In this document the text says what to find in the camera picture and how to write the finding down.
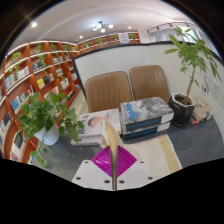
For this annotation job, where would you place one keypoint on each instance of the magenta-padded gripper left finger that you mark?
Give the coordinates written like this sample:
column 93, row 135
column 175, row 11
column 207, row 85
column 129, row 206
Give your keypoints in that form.
column 88, row 171

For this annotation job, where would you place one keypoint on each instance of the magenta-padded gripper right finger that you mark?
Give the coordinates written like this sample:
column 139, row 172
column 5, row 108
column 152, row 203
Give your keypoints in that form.
column 136, row 171

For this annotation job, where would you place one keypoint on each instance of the beige striped towel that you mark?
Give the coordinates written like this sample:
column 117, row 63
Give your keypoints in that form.
column 156, row 150

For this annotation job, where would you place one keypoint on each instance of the large black book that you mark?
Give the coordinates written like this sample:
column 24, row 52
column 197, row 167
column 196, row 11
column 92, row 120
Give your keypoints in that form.
column 146, row 132

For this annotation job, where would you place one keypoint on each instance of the white portrait-cover book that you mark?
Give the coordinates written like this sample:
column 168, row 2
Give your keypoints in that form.
column 93, row 123

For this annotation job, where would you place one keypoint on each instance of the pothos plant in white pot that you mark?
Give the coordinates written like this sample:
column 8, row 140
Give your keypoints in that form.
column 46, row 116

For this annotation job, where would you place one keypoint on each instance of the money tree in black pot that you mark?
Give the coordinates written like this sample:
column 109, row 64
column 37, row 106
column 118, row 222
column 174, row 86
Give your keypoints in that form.
column 182, row 110

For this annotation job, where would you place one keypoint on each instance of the brown leather chair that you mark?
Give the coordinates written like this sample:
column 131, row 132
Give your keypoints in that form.
column 108, row 91
column 148, row 83

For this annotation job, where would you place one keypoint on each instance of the red and white book stack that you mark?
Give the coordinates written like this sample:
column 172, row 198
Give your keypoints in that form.
column 201, row 111

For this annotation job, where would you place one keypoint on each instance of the orange wooden bookshelf unit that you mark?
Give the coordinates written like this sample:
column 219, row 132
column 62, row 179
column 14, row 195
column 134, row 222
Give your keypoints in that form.
column 23, row 90

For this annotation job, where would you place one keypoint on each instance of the clear acrylic sign holder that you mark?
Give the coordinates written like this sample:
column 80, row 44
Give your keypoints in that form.
column 205, row 87

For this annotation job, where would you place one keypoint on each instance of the white black-framed partition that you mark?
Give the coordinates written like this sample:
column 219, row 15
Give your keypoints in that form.
column 110, row 60

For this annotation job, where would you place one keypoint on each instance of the white sheer curtains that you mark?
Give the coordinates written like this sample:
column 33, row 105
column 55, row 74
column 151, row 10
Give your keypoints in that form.
column 160, row 36

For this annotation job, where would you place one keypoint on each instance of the multi-bulb ceiling lamp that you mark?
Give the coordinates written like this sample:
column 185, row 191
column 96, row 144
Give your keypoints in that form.
column 101, row 26

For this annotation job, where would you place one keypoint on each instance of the recessed ceiling lights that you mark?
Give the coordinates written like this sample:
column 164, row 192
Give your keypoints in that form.
column 33, row 24

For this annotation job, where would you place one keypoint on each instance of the white wall outlet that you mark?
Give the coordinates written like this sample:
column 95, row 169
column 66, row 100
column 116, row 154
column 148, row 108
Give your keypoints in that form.
column 217, row 92

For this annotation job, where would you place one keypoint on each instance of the black track light rail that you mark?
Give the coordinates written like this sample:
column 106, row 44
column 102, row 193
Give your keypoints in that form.
column 166, row 25

